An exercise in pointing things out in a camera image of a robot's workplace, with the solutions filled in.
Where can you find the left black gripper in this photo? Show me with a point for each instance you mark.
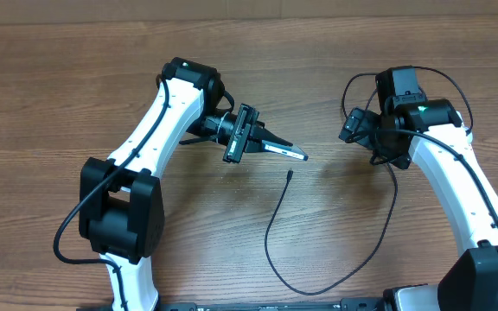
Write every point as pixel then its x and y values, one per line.
pixel 245 130

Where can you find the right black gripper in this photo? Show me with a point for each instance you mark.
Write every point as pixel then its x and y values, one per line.
pixel 364 123

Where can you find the blue Samsung Galaxy smartphone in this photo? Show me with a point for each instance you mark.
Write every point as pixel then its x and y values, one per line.
pixel 290 151

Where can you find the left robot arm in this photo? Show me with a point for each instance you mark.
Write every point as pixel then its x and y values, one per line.
pixel 122 212

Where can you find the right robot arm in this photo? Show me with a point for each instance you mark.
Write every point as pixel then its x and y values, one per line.
pixel 411 128

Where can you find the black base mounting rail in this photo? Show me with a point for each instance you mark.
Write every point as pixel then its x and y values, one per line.
pixel 249 306

